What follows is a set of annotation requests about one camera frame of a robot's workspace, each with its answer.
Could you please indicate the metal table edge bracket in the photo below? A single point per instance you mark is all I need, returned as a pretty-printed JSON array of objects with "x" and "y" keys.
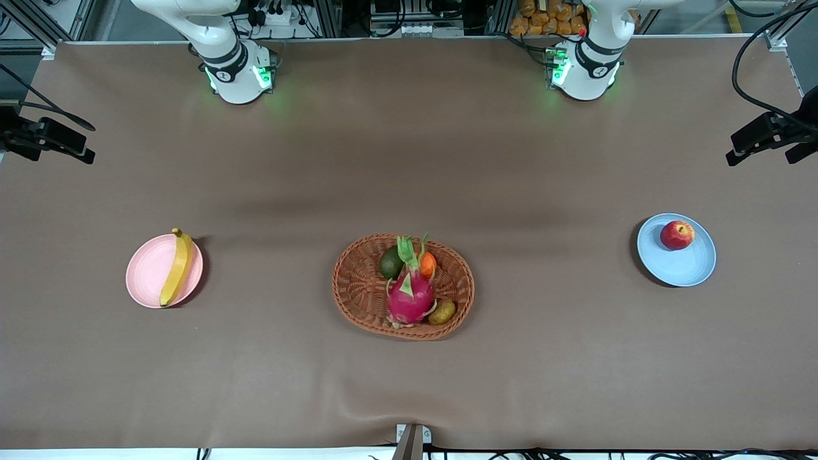
[{"x": 412, "y": 444}]

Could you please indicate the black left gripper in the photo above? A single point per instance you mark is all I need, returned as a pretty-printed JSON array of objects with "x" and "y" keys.
[{"x": 790, "y": 130}]

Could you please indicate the green avocado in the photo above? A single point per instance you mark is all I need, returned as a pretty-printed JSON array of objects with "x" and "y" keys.
[{"x": 390, "y": 265}]

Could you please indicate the silver aluminium frame profile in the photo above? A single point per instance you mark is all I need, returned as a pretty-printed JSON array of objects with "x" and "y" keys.
[{"x": 775, "y": 40}]

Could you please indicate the white power strip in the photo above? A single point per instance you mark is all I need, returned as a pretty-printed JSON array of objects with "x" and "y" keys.
[{"x": 276, "y": 18}]

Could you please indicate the pink dragon fruit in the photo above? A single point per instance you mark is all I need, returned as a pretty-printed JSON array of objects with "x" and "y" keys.
[{"x": 410, "y": 297}]

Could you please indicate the pink round plate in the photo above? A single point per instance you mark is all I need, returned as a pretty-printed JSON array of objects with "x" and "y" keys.
[{"x": 147, "y": 268}]

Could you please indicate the brown table cloth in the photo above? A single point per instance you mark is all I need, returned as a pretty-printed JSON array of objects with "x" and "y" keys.
[{"x": 409, "y": 160}]

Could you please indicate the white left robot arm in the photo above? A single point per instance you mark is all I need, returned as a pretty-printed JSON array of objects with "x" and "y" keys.
[{"x": 594, "y": 70}]

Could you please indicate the blue round plate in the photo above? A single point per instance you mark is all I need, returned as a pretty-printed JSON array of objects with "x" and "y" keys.
[{"x": 677, "y": 268}]

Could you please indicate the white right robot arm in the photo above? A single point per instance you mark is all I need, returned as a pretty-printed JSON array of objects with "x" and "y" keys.
[{"x": 236, "y": 70}]

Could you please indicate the brown wicker basket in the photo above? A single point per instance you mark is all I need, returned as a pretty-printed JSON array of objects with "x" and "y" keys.
[{"x": 358, "y": 287}]

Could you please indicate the orange fruit with green stem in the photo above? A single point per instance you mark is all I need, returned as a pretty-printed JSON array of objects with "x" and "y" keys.
[{"x": 428, "y": 264}]

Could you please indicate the yellow banana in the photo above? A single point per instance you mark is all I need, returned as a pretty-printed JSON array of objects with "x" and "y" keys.
[{"x": 177, "y": 268}]

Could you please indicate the bag of orange fruits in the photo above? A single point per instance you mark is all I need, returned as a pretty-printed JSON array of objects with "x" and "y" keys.
[{"x": 543, "y": 22}]

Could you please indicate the red apple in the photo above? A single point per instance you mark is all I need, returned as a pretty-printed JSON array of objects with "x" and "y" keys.
[{"x": 677, "y": 235}]

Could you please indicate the brown potato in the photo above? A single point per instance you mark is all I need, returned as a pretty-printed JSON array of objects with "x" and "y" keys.
[{"x": 441, "y": 312}]

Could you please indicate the white terminal strip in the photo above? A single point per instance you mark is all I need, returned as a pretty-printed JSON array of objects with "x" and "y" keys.
[{"x": 428, "y": 30}]

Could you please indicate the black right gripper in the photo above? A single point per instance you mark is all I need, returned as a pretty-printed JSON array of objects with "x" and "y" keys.
[{"x": 19, "y": 135}]

